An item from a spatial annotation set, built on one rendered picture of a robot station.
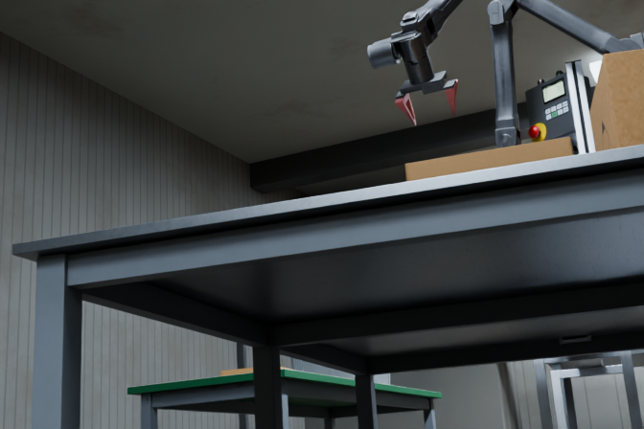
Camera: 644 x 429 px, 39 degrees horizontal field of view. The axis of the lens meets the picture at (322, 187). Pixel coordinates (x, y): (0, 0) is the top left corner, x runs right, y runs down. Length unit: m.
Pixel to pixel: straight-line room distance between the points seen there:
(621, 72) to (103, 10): 3.39
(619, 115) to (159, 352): 4.23
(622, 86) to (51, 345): 1.13
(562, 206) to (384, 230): 0.28
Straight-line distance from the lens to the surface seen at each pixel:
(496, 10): 2.66
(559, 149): 1.42
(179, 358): 5.78
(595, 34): 2.61
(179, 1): 4.67
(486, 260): 1.94
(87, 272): 1.66
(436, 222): 1.43
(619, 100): 1.75
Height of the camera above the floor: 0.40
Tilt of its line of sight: 18 degrees up
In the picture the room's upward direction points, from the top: 4 degrees counter-clockwise
